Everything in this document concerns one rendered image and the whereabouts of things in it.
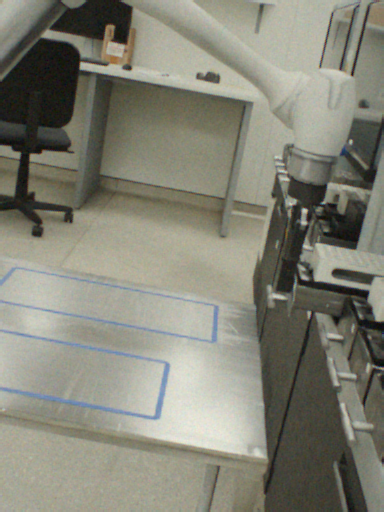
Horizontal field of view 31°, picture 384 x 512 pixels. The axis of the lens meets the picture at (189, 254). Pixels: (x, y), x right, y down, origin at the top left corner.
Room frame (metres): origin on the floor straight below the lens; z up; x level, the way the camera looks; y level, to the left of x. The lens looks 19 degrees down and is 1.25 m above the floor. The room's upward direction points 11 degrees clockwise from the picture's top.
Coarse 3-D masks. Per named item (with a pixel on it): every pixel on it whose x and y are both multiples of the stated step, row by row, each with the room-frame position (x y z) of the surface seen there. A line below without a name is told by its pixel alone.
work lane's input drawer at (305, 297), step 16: (304, 272) 1.33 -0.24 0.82; (272, 288) 1.38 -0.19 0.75; (304, 288) 1.27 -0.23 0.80; (320, 288) 1.28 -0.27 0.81; (336, 288) 1.28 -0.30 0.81; (352, 288) 1.29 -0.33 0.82; (272, 304) 1.29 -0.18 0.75; (288, 304) 1.32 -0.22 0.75; (304, 304) 1.27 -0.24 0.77; (320, 304) 1.27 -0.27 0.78; (336, 304) 1.27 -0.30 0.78
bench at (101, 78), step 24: (264, 0) 4.56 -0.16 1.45; (96, 72) 4.18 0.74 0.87; (120, 72) 4.15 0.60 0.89; (168, 72) 4.76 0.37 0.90; (96, 96) 4.28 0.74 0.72; (216, 96) 4.22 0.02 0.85; (240, 96) 4.14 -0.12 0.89; (96, 120) 4.39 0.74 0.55; (240, 120) 4.78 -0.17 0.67; (96, 144) 4.51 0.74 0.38; (240, 144) 4.18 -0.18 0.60; (96, 168) 4.64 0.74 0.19
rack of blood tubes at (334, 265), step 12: (324, 252) 1.33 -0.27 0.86; (336, 252) 1.35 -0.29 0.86; (348, 252) 1.37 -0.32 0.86; (360, 252) 1.39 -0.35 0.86; (312, 264) 1.36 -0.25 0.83; (324, 264) 1.29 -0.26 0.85; (336, 264) 1.29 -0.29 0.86; (348, 264) 1.29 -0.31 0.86; (360, 264) 1.30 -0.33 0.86; (372, 264) 1.32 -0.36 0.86; (324, 276) 1.29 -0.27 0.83; (336, 276) 1.37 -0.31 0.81; (348, 276) 1.38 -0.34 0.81; (360, 276) 1.39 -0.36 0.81; (372, 276) 1.39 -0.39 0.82; (360, 288) 1.29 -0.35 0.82
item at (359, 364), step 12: (360, 336) 1.08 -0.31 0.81; (372, 336) 1.06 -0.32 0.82; (360, 348) 1.06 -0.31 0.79; (372, 348) 1.02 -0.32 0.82; (360, 360) 1.04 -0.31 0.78; (372, 360) 1.00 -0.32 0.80; (336, 372) 1.03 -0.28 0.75; (360, 372) 1.02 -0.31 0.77; (372, 372) 0.97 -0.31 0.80; (336, 384) 0.99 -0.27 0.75; (360, 384) 1.00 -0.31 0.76; (360, 396) 0.98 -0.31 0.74
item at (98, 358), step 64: (0, 256) 1.10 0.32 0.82; (0, 320) 0.86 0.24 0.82; (64, 320) 0.90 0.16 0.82; (128, 320) 0.94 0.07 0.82; (192, 320) 0.98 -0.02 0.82; (256, 320) 1.03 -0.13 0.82; (0, 384) 0.70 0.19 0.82; (64, 384) 0.73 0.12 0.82; (128, 384) 0.75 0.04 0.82; (192, 384) 0.78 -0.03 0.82; (256, 384) 0.82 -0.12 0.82; (128, 448) 0.65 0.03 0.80; (192, 448) 0.65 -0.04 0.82; (256, 448) 0.67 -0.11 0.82
